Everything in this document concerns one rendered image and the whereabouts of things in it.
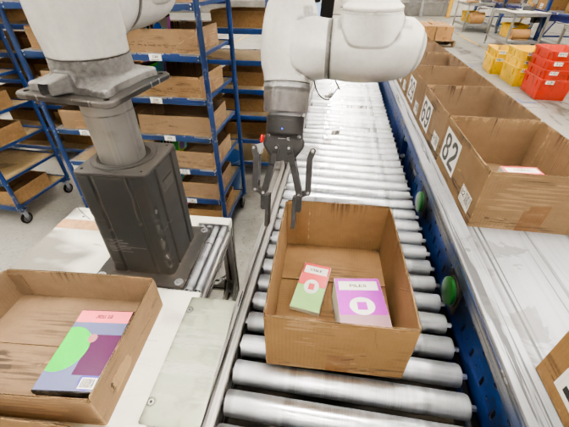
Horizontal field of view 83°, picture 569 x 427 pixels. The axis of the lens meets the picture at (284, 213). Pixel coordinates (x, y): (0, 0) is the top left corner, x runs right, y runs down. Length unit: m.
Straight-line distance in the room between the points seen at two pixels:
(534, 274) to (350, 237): 0.45
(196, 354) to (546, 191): 0.92
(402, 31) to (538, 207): 0.61
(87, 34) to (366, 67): 0.50
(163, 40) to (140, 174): 1.07
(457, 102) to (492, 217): 0.79
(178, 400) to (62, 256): 0.62
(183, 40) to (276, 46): 1.12
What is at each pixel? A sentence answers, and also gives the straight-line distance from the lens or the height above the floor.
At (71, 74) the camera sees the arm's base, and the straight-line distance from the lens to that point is 0.76.
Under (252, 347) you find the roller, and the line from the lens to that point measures 0.80.
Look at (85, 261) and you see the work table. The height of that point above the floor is 0.75.
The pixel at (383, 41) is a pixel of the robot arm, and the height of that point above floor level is 1.35.
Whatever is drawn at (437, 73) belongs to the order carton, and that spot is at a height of 1.01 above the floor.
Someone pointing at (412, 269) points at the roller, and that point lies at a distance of 1.03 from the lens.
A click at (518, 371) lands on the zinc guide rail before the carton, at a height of 0.89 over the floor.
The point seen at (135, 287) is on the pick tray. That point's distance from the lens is 0.89.
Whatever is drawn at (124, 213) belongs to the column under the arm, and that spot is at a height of 0.97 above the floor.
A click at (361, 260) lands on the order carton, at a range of 0.98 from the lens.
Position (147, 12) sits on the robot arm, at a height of 1.37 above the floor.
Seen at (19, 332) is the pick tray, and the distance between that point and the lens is 1.01.
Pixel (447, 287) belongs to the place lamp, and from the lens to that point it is 0.89.
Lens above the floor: 1.43
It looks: 36 degrees down
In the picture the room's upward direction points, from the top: straight up
